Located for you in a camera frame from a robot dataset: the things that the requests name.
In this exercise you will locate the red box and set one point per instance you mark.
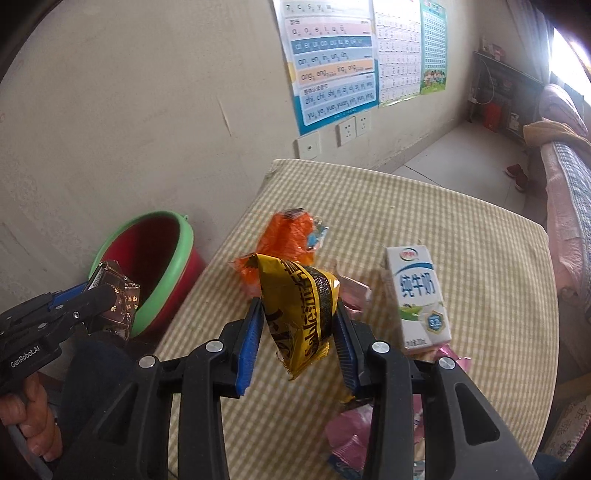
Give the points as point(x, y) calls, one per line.
point(492, 116)

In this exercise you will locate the green blue wall poster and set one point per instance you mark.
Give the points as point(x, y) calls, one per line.
point(434, 46)

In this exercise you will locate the orange plastic wrapper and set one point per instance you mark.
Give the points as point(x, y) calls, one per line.
point(286, 235)

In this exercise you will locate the small red white boxes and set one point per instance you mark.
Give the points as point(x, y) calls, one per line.
point(494, 50)

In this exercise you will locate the white chart wall poster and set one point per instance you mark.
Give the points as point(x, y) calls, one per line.
point(397, 50)

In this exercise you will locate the red shoes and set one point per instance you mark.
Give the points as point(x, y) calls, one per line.
point(518, 177)

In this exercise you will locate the person's leg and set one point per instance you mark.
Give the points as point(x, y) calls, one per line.
point(549, 468)
point(92, 369)

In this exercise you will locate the crumpled pink foil bag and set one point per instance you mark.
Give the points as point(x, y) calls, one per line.
point(351, 431)

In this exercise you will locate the dark blue wrapper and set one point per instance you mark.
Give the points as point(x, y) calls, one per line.
point(344, 466)

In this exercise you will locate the yellow blanket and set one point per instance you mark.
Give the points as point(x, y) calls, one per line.
point(549, 134)

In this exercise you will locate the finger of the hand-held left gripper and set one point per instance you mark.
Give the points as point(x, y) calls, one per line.
point(92, 302)
point(69, 295)

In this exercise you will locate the pink pillow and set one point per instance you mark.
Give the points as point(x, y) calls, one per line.
point(565, 108)

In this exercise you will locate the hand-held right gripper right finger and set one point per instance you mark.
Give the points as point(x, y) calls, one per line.
point(344, 346)

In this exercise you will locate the dark wooden shelf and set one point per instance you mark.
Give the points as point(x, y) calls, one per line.
point(517, 87)

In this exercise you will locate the person's left leg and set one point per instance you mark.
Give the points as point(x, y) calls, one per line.
point(92, 369)

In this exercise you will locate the bed with plaid quilt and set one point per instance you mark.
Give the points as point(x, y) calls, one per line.
point(572, 207)

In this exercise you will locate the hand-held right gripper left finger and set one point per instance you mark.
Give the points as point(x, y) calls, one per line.
point(251, 350)

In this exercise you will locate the person's left hand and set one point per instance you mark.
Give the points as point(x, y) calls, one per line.
point(32, 429)

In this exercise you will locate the yellow black snack packet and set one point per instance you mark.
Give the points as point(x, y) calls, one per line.
point(295, 314)

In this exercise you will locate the person's right leg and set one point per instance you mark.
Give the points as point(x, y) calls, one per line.
point(549, 468)

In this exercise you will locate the blue alphabet wall poster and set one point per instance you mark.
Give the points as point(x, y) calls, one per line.
point(323, 60)

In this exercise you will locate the brown foil wrapper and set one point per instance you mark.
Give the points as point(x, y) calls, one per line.
point(120, 295)

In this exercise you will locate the red basin with green rim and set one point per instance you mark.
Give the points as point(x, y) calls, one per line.
point(152, 249)

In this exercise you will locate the white single-port wall socket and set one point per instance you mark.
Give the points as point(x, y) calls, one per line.
point(308, 145)

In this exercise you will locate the white milk carton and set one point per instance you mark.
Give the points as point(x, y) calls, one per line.
point(415, 295)

